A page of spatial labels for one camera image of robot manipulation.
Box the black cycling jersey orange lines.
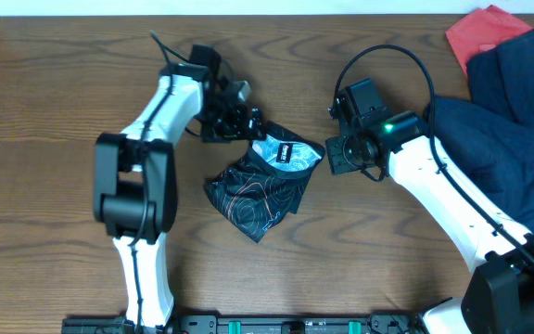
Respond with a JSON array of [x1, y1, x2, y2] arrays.
[[204, 122, 325, 243]]

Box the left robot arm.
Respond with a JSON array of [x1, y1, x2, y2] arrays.
[[93, 45, 266, 333]]

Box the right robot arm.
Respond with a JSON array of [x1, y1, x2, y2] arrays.
[[326, 79, 534, 333]]

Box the dark blue denim garment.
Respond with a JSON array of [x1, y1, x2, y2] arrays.
[[434, 30, 534, 234]]

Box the red cloth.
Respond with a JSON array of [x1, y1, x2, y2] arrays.
[[445, 5, 534, 75]]

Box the left black cable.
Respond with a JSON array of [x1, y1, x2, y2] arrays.
[[127, 30, 194, 333]]

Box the black cable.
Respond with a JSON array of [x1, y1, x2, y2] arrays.
[[334, 44, 534, 298], [127, 30, 194, 333]]

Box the right black cable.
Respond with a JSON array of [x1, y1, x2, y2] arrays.
[[334, 44, 534, 298]]

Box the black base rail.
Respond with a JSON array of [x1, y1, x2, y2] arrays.
[[60, 314, 427, 334]]

